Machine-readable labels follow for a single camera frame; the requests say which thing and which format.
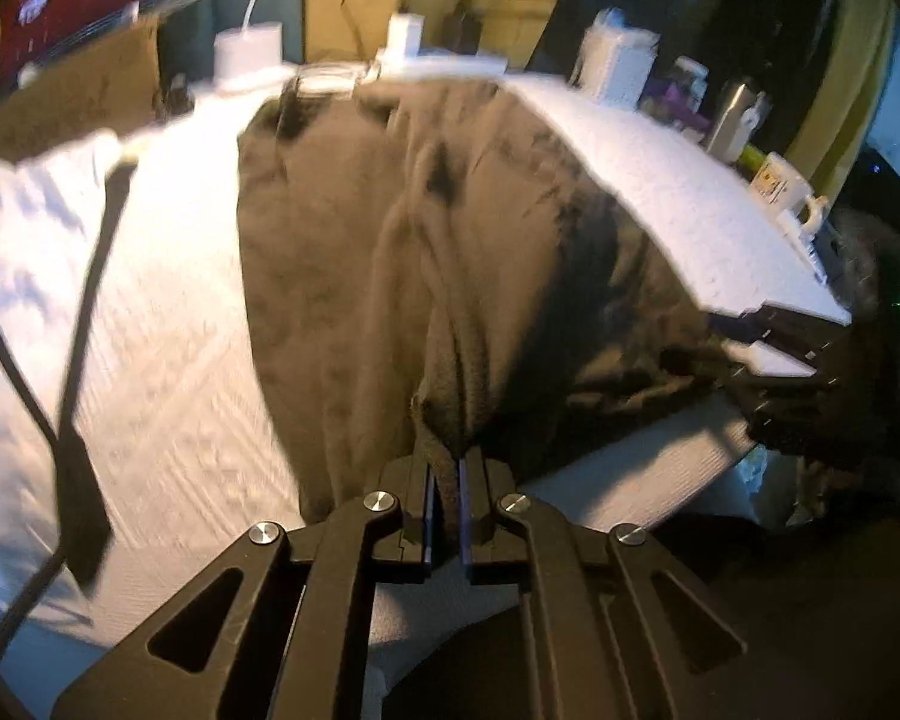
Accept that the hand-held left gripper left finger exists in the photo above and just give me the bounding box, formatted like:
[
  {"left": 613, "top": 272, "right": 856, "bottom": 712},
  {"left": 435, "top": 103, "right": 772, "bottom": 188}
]
[{"left": 49, "top": 457, "right": 443, "bottom": 720}]

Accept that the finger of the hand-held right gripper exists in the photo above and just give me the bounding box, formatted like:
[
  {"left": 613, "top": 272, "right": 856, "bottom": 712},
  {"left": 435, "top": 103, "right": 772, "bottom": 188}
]
[
  {"left": 667, "top": 349, "right": 833, "bottom": 432},
  {"left": 709, "top": 304, "right": 856, "bottom": 365}
]

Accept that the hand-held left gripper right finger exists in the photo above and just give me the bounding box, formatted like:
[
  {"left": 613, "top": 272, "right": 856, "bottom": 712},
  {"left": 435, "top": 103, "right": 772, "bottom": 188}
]
[{"left": 457, "top": 450, "right": 747, "bottom": 720}]

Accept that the dark brown shirt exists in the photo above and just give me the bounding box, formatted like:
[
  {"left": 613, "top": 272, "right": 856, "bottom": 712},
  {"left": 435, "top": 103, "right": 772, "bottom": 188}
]
[{"left": 236, "top": 79, "right": 758, "bottom": 526}]

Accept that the white printed mug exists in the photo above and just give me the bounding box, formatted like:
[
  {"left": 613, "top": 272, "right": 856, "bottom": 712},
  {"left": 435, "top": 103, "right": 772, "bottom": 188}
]
[{"left": 746, "top": 152, "right": 830, "bottom": 230}]

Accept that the stainless steel tumbler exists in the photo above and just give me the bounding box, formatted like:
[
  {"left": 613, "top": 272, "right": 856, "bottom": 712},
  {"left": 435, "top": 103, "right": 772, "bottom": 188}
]
[{"left": 701, "top": 77, "right": 766, "bottom": 162}]

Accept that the purple toy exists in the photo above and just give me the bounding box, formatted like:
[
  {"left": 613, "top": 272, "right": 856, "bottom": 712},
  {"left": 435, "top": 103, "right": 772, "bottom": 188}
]
[{"left": 649, "top": 79, "right": 710, "bottom": 128}]

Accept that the jar with white lid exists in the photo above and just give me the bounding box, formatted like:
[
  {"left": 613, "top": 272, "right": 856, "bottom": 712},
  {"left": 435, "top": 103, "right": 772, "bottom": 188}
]
[{"left": 671, "top": 56, "right": 710, "bottom": 91}]

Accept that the white textured bedspread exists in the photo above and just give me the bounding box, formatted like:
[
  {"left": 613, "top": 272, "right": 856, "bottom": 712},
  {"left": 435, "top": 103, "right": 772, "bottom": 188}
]
[{"left": 0, "top": 67, "right": 852, "bottom": 691}]

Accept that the white woven basket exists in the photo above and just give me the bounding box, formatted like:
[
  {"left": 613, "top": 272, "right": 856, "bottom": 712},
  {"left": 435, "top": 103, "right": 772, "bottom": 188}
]
[{"left": 570, "top": 11, "right": 661, "bottom": 106}]

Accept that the white power strip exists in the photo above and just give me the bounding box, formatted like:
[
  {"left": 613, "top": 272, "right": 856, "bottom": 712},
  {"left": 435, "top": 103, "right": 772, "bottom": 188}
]
[{"left": 375, "top": 49, "right": 509, "bottom": 80}]

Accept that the black charger plug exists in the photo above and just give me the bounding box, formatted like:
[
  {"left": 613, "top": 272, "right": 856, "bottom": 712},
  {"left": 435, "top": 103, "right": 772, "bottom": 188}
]
[{"left": 450, "top": 7, "right": 482, "bottom": 53}]

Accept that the white charger plug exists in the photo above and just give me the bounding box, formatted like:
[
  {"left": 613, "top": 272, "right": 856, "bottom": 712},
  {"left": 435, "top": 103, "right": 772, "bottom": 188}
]
[{"left": 386, "top": 13, "right": 421, "bottom": 57}]

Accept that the cardboard box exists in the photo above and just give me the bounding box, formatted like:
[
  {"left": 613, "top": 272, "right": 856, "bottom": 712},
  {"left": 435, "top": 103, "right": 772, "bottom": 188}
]
[{"left": 0, "top": 15, "right": 162, "bottom": 166}]

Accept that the grey-green curtain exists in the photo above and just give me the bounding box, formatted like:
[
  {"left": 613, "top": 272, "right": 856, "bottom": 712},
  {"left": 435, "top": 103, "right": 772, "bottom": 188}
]
[{"left": 172, "top": 0, "right": 308, "bottom": 83}]

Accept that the black strap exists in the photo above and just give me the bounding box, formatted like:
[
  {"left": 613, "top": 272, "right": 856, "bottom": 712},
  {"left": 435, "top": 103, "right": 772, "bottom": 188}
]
[{"left": 52, "top": 157, "right": 140, "bottom": 590}]

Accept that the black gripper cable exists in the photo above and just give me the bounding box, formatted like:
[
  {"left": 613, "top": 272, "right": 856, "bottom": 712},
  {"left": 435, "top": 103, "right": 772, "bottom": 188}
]
[{"left": 0, "top": 15, "right": 68, "bottom": 661}]

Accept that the white power adapter with cable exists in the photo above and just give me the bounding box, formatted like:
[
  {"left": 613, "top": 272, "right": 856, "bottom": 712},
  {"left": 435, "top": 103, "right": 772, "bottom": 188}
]
[{"left": 214, "top": 0, "right": 286, "bottom": 95}]

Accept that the black charger cable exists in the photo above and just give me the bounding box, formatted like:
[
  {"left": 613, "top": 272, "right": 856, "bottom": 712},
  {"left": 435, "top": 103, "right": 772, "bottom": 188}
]
[{"left": 292, "top": 0, "right": 406, "bottom": 95}]

